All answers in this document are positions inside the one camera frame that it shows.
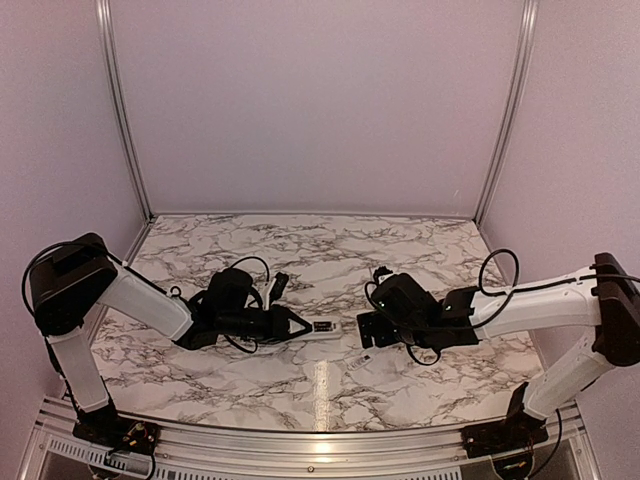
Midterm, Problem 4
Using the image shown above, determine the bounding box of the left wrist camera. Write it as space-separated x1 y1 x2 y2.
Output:
265 272 289 307

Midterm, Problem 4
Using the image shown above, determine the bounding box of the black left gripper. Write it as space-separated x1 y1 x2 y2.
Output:
218 304 313 345

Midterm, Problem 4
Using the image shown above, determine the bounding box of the white remote control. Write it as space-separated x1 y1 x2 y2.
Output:
300 321 343 341

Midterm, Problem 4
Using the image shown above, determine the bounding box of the right aluminium frame post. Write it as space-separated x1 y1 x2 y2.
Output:
473 0 540 229

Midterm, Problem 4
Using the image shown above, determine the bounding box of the left aluminium frame post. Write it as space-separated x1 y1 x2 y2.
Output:
94 0 154 221

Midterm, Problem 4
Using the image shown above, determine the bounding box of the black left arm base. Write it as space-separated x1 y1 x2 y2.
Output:
73 400 160 455

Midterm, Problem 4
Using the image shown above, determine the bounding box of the white battery cover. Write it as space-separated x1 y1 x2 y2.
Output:
346 355 372 371

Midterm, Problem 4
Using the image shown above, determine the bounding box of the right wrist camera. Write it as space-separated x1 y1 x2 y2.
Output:
372 266 393 285

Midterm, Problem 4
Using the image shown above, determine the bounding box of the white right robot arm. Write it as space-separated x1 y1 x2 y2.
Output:
357 253 639 448

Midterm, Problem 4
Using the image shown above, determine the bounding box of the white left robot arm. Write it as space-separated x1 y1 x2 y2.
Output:
21 233 313 445

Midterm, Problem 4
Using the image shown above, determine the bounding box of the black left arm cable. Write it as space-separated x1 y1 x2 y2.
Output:
19 242 274 356

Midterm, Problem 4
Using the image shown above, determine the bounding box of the front aluminium rail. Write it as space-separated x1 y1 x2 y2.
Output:
29 394 601 480

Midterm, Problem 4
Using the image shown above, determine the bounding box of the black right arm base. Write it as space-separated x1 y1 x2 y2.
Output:
461 382 549 458

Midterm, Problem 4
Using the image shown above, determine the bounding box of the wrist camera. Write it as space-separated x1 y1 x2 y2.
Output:
265 272 289 307
372 266 393 285

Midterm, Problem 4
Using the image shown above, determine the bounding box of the aluminium frame post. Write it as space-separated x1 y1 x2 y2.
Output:
473 0 540 229
94 0 154 221

